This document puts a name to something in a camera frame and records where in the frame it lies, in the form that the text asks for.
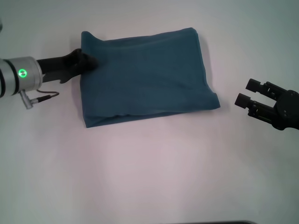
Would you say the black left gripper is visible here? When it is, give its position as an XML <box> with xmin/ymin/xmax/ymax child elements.
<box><xmin>36</xmin><ymin>48</ymin><xmax>99</xmax><ymax>84</ymax></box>

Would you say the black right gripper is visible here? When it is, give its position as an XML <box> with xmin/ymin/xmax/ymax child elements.
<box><xmin>234</xmin><ymin>78</ymin><xmax>299</xmax><ymax>131</ymax></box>

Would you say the blue shirt with pink print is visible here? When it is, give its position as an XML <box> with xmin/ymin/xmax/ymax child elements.
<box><xmin>79</xmin><ymin>27</ymin><xmax>221</xmax><ymax>128</ymax></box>

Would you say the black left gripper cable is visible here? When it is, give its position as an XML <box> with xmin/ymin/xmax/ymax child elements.
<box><xmin>19</xmin><ymin>90</ymin><xmax>60</xmax><ymax>109</ymax></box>

